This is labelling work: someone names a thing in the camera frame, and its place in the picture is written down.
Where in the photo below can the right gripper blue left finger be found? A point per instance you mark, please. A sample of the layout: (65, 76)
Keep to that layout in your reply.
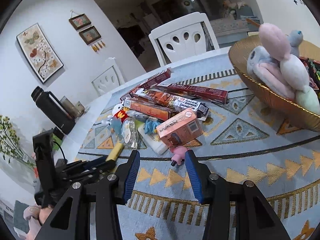
(131, 171)

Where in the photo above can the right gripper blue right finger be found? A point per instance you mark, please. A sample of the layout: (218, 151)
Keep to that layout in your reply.
(197, 173)

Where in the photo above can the blue grey plush toy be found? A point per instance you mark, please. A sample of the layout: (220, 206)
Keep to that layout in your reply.
(264, 67)

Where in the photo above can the pale green plush ball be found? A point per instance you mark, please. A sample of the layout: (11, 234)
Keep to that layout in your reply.
(307, 98)

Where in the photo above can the white plush ball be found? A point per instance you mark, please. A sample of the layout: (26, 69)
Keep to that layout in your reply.
(294, 72)

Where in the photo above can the pink plush toy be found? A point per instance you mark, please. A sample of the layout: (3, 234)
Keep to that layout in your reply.
(274, 41)

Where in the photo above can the red short box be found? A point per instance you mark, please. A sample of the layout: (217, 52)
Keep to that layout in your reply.
(312, 67)

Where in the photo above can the left hand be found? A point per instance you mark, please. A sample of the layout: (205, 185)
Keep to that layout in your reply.
(36, 217)

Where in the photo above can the yellow black marker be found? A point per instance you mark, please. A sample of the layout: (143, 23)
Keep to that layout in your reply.
(116, 151)

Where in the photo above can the pink flamingo toy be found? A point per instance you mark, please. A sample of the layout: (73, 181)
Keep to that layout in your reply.
(178, 155)

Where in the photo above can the orange pink small carton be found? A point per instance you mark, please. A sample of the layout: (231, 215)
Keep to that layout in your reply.
(180, 129)

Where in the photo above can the patterned blue table mat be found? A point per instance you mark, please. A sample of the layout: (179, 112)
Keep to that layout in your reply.
(242, 140)

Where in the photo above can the red white mascot toy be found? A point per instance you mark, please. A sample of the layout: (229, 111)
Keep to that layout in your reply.
(117, 117)

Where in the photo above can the orange long box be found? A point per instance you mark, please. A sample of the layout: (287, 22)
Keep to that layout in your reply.
(150, 109)

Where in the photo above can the glass cup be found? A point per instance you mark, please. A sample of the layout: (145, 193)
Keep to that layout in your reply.
(75, 110)

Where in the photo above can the black thermos flask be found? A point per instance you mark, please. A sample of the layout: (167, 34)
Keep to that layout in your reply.
(48, 103)

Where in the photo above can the naruto white blue long box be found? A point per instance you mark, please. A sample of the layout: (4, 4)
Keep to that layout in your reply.
(175, 102)

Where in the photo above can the dark red long box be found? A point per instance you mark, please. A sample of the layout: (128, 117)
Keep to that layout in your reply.
(213, 95)

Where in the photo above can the far dark red box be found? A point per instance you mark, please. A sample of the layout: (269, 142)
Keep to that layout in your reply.
(150, 82)

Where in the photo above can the white dining chair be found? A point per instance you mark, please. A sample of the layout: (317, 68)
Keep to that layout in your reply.
(182, 38)

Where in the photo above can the lower small framed picture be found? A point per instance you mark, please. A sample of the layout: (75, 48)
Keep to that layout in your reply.
(90, 35)

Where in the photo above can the small framed picture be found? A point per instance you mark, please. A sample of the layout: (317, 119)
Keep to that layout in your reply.
(90, 35)
(79, 21)

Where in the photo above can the upper small framed picture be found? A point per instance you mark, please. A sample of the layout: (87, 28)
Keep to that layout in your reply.
(79, 21)

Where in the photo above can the butterfly wall painting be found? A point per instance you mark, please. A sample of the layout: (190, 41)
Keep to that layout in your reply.
(42, 58)

